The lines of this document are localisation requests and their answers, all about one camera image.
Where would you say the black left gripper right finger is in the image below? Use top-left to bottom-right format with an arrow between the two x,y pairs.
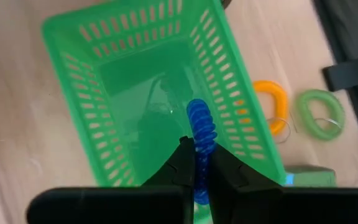
208,142 -> 285,189

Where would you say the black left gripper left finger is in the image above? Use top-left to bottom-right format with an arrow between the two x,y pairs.
140,136 -> 196,188

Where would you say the blue coil wristband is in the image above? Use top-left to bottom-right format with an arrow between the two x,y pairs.
186,98 -> 219,206

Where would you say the green yellow cardboard box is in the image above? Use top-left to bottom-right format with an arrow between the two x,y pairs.
284,164 -> 337,188

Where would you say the yellow coil wristband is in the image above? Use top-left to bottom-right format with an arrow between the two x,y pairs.
252,80 -> 292,145

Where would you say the green coil wristband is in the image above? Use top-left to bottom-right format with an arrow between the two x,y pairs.
296,89 -> 346,141

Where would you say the green plastic basket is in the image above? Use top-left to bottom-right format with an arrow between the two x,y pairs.
40,0 -> 288,187

